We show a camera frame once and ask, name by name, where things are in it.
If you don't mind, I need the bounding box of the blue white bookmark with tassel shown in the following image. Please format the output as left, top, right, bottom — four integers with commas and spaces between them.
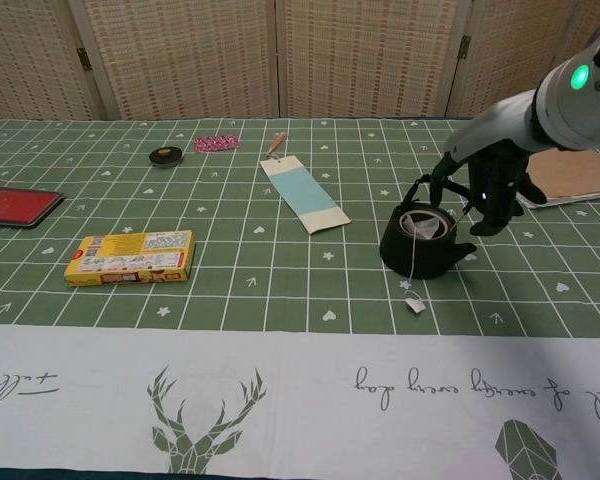
258, 131, 352, 235

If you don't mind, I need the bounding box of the red black ink pad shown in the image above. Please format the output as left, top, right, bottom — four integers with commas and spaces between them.
0, 186, 67, 229

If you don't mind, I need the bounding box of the black round teapot lid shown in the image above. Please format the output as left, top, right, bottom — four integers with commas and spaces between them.
148, 145, 183, 167

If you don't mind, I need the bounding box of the yellow cardboard box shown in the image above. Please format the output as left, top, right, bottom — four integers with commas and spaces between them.
63, 229, 197, 289

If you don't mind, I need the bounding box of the woven folding screen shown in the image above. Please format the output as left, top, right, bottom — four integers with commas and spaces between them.
0, 0, 600, 121

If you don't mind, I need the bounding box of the brown spiral notebook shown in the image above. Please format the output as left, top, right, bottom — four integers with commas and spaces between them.
514, 147, 600, 207

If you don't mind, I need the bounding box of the green grid deer tablecloth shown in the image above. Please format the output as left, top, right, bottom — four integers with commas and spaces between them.
0, 117, 600, 480

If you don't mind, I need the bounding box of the black cast iron teapot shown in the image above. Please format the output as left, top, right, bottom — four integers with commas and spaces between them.
379, 174, 479, 280

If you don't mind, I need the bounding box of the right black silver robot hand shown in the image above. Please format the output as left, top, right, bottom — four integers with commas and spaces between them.
428, 89, 549, 237

